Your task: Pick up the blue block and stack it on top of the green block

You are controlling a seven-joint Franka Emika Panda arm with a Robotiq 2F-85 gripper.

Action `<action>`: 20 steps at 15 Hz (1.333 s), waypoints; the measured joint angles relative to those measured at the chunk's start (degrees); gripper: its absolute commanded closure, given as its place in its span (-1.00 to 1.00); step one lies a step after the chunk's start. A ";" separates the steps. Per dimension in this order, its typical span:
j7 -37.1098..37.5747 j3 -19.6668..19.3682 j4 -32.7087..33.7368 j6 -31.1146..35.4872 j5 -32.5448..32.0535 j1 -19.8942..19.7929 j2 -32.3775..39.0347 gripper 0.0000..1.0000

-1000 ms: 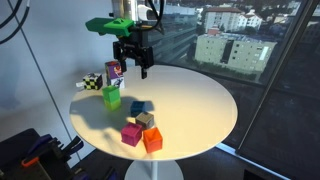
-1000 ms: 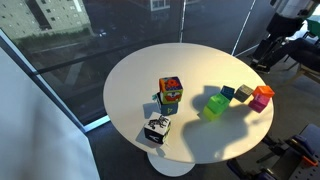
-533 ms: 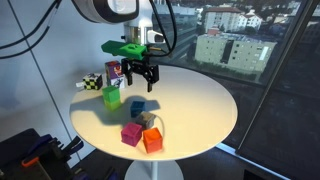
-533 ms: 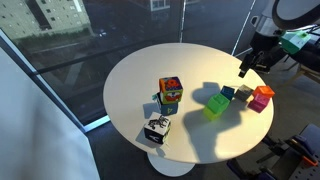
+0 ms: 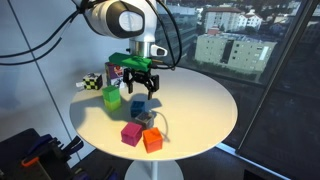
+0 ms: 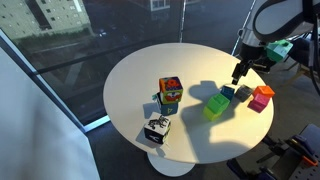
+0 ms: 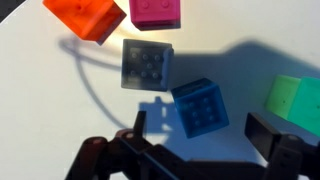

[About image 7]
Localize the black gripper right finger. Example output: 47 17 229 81
244 112 320 180

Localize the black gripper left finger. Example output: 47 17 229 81
64 110 188 180

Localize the blue block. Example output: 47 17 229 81
170 77 230 139

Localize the yellow-green block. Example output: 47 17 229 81
264 74 303 120

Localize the grey block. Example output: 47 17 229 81
120 38 175 93

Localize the orange block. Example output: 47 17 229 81
42 0 128 46

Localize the magenta block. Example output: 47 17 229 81
129 0 182 32

